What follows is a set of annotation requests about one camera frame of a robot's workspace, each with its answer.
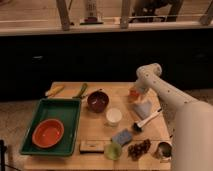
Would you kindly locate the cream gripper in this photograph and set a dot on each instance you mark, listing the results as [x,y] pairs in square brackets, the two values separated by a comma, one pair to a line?
[143,97]

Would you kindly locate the small orange apple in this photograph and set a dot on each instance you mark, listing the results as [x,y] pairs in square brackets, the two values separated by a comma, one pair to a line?
[133,94]

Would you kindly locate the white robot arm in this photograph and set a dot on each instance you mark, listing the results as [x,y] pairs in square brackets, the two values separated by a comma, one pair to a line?
[192,144]

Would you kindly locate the white paper cup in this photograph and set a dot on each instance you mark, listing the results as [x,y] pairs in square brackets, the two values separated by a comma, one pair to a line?
[113,116]

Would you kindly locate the metal cup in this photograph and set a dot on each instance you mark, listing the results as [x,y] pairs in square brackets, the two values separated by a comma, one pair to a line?
[164,150]

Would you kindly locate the green plastic cup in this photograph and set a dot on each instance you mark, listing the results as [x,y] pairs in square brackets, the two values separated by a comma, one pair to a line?
[113,151]

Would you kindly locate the grey folded cloth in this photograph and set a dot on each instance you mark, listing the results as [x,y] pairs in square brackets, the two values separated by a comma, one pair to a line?
[143,110]

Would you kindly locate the wooden table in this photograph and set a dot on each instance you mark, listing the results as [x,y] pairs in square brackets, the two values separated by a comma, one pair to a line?
[94,128]

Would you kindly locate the blue sponge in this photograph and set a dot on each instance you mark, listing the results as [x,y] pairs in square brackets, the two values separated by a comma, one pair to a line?
[123,137]

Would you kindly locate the dark red bowl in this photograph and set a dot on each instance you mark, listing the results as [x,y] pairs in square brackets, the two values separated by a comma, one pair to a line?
[98,101]

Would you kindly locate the bunch of dark grapes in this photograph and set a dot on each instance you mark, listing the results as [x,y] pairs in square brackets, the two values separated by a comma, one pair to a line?
[137,150]

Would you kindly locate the green vegetable toy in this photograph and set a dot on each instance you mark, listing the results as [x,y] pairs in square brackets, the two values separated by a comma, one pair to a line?
[82,90]

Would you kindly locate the wooden block eraser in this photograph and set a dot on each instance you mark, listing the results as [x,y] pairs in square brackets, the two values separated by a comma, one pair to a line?
[91,147]

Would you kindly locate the green plastic tray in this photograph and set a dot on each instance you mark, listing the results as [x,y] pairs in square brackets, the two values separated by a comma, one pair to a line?
[65,110]

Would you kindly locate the orange plastic bowl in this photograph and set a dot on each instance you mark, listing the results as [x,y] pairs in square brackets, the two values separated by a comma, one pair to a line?
[48,133]

